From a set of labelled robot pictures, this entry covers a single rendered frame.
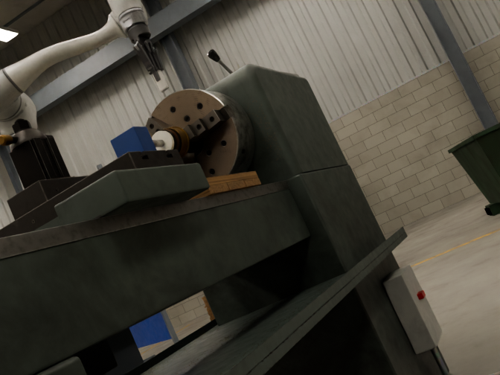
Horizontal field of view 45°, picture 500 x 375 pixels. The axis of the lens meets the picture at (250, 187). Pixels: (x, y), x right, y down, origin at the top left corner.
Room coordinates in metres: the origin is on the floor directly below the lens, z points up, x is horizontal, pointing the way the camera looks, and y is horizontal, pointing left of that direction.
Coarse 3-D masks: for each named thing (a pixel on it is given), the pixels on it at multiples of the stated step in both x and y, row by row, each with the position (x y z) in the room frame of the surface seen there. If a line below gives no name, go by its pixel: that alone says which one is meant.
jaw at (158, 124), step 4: (152, 116) 1.80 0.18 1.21; (148, 120) 1.76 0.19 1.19; (152, 120) 1.75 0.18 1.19; (156, 120) 1.77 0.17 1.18; (148, 124) 1.76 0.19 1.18; (152, 124) 1.76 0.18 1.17; (156, 124) 1.73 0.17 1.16; (160, 124) 1.74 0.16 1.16; (164, 124) 1.76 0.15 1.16; (168, 124) 1.78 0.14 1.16; (148, 128) 1.76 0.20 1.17; (152, 128) 1.76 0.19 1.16; (156, 128) 1.73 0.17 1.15; (160, 128) 1.72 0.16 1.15; (164, 128) 1.72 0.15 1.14; (152, 132) 1.76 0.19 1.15
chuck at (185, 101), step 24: (168, 96) 1.76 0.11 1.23; (192, 96) 1.74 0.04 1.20; (216, 96) 1.72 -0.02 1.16; (168, 120) 1.78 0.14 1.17; (192, 120) 1.75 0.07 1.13; (240, 120) 1.75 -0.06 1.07; (216, 144) 1.74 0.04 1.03; (240, 144) 1.73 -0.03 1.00; (216, 168) 1.75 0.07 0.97; (240, 168) 1.79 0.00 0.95
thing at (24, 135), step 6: (18, 132) 1.26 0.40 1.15; (24, 132) 1.26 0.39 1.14; (30, 132) 1.26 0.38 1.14; (36, 132) 1.27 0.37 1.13; (18, 138) 1.25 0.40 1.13; (24, 138) 1.25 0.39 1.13; (30, 138) 1.25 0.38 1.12; (12, 144) 1.26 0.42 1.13; (18, 144) 1.25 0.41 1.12; (12, 150) 1.27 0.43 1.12
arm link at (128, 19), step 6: (126, 12) 1.98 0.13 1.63; (132, 12) 1.99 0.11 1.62; (138, 12) 2.00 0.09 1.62; (120, 18) 2.00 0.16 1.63; (126, 18) 1.99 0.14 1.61; (132, 18) 1.98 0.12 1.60; (138, 18) 1.99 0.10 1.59; (144, 18) 2.01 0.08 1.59; (126, 24) 1.99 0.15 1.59; (132, 24) 1.99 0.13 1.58; (138, 24) 2.00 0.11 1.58; (144, 24) 2.03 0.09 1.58; (126, 30) 2.01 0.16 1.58
